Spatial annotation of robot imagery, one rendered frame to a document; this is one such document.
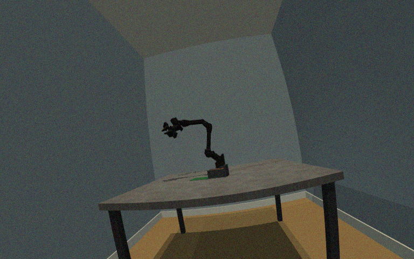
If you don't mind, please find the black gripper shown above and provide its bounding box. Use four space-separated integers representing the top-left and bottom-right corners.
162 122 178 138

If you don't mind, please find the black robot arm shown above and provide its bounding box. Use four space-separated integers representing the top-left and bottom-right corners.
170 117 220 161

